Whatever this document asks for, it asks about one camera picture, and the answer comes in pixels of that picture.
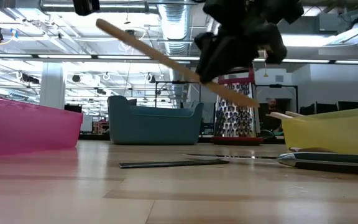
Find person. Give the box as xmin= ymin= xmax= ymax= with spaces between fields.
xmin=261 ymin=98 xmax=284 ymax=133

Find steel knife black handle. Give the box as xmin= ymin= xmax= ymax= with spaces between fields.
xmin=183 ymin=151 xmax=358 ymax=175

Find dark grey knife sheath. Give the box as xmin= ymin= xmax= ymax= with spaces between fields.
xmin=119 ymin=159 xmax=229 ymax=169

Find yellow plastic tray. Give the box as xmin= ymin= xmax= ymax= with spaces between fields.
xmin=281 ymin=106 xmax=358 ymax=156

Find teal plastic bin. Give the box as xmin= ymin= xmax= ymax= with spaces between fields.
xmin=107 ymin=95 xmax=204 ymax=146

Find steel box grater red handle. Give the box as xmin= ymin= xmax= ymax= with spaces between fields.
xmin=211 ymin=67 xmax=264 ymax=146

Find pink plastic tray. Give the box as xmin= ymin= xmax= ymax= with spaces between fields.
xmin=0 ymin=95 xmax=84 ymax=159

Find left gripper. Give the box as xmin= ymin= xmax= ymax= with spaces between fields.
xmin=194 ymin=0 xmax=304 ymax=84

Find silver round ventilation duct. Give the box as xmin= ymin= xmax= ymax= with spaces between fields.
xmin=157 ymin=0 xmax=195 ymax=103

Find white pillar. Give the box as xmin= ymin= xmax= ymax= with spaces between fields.
xmin=39 ymin=62 xmax=67 ymax=109

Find black monitor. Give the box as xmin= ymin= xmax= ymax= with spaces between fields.
xmin=315 ymin=101 xmax=338 ymax=114
xmin=337 ymin=101 xmax=358 ymax=111
xmin=299 ymin=103 xmax=316 ymax=118

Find wooden fork spatula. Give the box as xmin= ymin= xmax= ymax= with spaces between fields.
xmin=95 ymin=17 xmax=260 ymax=109

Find long ceiling light strip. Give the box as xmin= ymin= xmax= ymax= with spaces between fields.
xmin=0 ymin=53 xmax=358 ymax=65

